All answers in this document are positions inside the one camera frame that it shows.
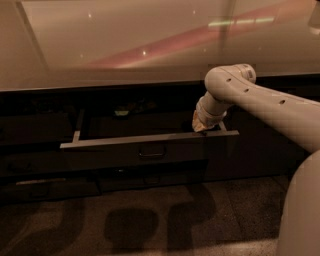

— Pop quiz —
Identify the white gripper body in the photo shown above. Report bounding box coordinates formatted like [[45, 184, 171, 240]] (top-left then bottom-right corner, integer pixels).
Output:
[[194, 101, 227, 128]]

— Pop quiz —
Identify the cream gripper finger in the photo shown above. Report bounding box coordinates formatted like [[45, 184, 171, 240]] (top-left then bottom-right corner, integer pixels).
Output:
[[192, 111, 214, 132]]

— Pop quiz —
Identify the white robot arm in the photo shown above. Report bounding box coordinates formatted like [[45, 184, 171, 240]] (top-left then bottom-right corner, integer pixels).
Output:
[[192, 64, 320, 256]]

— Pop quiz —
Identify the greenish item inside drawer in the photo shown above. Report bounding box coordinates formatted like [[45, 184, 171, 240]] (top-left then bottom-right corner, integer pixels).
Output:
[[114, 110, 130, 117]]

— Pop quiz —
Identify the dark cabinet door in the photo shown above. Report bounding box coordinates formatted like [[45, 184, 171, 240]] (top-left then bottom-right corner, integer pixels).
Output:
[[204, 78, 311, 183]]

